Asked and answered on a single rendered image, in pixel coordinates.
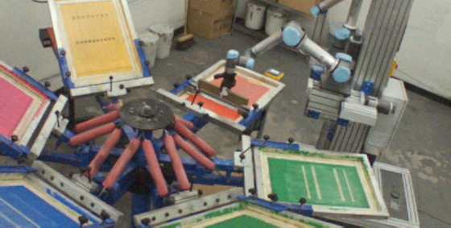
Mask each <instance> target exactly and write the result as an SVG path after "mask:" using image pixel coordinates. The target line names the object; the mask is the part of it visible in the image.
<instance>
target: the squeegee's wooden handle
mask: <svg viewBox="0 0 451 228"><path fill-rule="evenodd" d="M198 88H199V89H200V88H202V89H205V90H208V91H209V92H211V93H212V94H216V95H217V96H219V97H220V96H221V95H220V85H216V84H214V83H211V82H209V81H206V80H204V79H199V82H198ZM225 91H226V92H227V96H224V95H222V97H223V98H224V99H227V100H229V101H232V102H235V103H237V104H239V105H241V104H243V105H247V106H248V103H249V98H248V97H243V96H242V95H239V94H237V93H236V92H234V91H232V90H228V89H225Z"/></svg>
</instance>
